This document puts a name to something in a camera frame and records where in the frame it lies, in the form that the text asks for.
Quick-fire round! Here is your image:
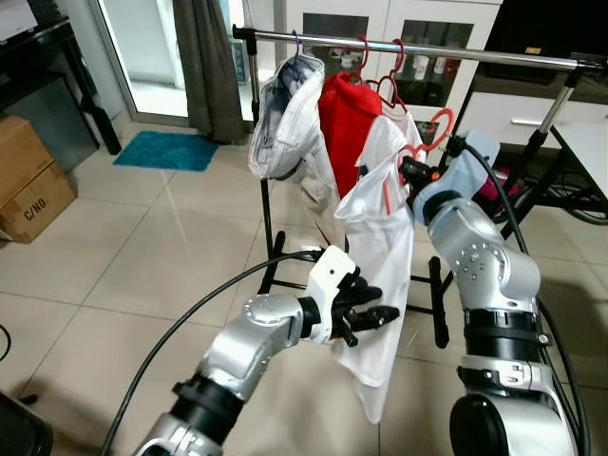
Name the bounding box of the white shirt with black marks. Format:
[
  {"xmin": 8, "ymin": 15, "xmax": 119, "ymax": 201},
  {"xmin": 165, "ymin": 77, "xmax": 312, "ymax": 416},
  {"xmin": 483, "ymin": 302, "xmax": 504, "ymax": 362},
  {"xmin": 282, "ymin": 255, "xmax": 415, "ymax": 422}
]
[{"xmin": 332, "ymin": 114, "xmax": 419, "ymax": 424}]

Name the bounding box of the red plastic hanger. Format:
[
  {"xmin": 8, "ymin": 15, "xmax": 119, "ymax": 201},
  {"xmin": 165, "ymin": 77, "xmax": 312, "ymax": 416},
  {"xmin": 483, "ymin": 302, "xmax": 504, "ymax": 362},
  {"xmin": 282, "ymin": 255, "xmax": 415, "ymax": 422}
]
[
  {"xmin": 375, "ymin": 40, "xmax": 409, "ymax": 115},
  {"xmin": 347, "ymin": 36, "xmax": 371, "ymax": 86},
  {"xmin": 383, "ymin": 106, "xmax": 457, "ymax": 215}
]

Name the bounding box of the purple hanger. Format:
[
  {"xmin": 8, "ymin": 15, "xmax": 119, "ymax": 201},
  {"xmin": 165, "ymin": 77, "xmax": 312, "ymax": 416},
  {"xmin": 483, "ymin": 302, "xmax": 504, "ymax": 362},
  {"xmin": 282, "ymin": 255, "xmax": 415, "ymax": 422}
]
[{"xmin": 290, "ymin": 30, "xmax": 310, "ymax": 63}]

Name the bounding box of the white garment with red piping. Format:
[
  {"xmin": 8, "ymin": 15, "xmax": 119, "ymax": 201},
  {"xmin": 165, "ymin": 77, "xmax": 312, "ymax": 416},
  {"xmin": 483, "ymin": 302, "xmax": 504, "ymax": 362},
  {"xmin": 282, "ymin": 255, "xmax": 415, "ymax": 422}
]
[{"xmin": 378, "ymin": 90, "xmax": 424, "ymax": 153}]

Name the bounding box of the magenta bag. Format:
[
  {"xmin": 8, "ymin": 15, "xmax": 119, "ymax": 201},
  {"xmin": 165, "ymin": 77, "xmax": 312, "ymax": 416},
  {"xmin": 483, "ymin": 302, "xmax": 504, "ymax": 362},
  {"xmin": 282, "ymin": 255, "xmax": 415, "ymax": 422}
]
[{"xmin": 475, "ymin": 161, "xmax": 514, "ymax": 200}]

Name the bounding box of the plain red garment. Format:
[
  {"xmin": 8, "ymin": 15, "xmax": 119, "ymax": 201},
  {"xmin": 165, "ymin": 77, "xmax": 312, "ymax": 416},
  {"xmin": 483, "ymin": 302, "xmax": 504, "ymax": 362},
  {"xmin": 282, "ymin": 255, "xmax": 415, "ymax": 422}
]
[{"xmin": 318, "ymin": 74, "xmax": 386, "ymax": 200}]

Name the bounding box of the white low drawer cabinet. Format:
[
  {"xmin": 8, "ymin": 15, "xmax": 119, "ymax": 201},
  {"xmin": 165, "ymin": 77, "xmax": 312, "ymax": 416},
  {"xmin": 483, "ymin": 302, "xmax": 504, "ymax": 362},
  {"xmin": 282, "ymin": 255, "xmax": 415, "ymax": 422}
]
[{"xmin": 456, "ymin": 90, "xmax": 608, "ymax": 151}]

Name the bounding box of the metal clothes rack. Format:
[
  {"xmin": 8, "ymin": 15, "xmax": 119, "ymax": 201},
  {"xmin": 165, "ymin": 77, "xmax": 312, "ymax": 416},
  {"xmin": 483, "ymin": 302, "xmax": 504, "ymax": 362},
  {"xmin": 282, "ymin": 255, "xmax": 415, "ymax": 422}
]
[{"xmin": 233, "ymin": 26, "xmax": 608, "ymax": 348}]

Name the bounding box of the white grey jacket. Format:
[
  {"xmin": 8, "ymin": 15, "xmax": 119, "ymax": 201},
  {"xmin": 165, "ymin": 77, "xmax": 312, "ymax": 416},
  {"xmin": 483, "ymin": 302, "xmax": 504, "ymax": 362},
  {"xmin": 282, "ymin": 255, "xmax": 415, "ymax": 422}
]
[{"xmin": 249, "ymin": 54, "xmax": 329, "ymax": 191}]

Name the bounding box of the white glass-door cabinet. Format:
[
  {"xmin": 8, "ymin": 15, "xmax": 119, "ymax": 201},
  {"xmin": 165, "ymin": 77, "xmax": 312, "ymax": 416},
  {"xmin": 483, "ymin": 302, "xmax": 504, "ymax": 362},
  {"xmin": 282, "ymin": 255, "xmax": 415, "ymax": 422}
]
[{"xmin": 285, "ymin": 0, "xmax": 504, "ymax": 105}]

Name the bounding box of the white table with black legs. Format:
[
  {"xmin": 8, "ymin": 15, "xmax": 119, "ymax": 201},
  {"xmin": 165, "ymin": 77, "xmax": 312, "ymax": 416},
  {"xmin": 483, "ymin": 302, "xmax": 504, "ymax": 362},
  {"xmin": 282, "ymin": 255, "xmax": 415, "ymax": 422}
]
[{"xmin": 546, "ymin": 119, "xmax": 608, "ymax": 200}]

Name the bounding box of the black speaker cabinet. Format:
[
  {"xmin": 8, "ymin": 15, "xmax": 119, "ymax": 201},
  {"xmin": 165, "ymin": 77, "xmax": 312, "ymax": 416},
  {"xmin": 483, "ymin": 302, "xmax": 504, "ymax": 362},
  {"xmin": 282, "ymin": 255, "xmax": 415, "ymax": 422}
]
[{"xmin": 483, "ymin": 0, "xmax": 608, "ymax": 91}]

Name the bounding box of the dark grey curtain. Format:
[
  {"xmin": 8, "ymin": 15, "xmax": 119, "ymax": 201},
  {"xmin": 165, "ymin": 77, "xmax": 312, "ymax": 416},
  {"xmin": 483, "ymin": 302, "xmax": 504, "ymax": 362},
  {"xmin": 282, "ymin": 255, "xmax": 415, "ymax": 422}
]
[{"xmin": 173, "ymin": 0, "xmax": 250, "ymax": 143}]

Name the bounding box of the teal floor mat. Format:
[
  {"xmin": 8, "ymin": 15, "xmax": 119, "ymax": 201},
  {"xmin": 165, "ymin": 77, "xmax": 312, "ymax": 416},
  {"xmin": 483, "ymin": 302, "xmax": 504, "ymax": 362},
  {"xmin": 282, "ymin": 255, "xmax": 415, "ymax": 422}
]
[{"xmin": 114, "ymin": 131, "xmax": 219, "ymax": 173}]

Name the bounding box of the glass sliding door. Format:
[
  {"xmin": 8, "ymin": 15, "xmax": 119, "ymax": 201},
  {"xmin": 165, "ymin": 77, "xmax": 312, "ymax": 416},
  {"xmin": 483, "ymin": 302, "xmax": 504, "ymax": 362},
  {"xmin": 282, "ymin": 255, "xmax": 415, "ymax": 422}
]
[{"xmin": 90, "ymin": 0, "xmax": 286, "ymax": 124}]

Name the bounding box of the printed cardboard box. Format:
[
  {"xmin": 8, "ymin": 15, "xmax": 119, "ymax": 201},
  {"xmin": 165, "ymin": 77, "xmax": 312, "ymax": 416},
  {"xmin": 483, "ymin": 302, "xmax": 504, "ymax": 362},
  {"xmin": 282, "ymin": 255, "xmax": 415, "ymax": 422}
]
[{"xmin": 0, "ymin": 161, "xmax": 77, "ymax": 245}]

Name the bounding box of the black desk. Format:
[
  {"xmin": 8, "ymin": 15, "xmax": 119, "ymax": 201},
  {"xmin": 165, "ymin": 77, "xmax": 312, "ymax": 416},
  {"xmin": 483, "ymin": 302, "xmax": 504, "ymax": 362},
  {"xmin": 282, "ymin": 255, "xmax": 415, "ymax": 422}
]
[{"xmin": 0, "ymin": 14, "xmax": 123, "ymax": 158}]

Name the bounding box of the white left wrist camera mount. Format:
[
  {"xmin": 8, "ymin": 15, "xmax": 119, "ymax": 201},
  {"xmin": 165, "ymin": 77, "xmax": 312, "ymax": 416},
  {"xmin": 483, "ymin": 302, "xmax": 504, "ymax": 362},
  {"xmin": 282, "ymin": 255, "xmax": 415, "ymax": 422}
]
[{"xmin": 306, "ymin": 245, "xmax": 357, "ymax": 345}]

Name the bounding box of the grey-blue right wrist camera mount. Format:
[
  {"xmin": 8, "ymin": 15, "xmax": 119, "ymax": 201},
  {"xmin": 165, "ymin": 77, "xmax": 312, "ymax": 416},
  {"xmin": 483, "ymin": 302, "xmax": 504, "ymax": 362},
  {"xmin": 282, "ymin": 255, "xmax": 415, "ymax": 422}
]
[{"xmin": 410, "ymin": 130, "xmax": 502, "ymax": 224}]

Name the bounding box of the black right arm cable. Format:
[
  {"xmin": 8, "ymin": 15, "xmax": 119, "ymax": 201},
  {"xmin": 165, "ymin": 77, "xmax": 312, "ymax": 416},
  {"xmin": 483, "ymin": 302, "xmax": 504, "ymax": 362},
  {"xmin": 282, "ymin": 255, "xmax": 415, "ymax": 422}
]
[{"xmin": 445, "ymin": 138, "xmax": 592, "ymax": 456}]

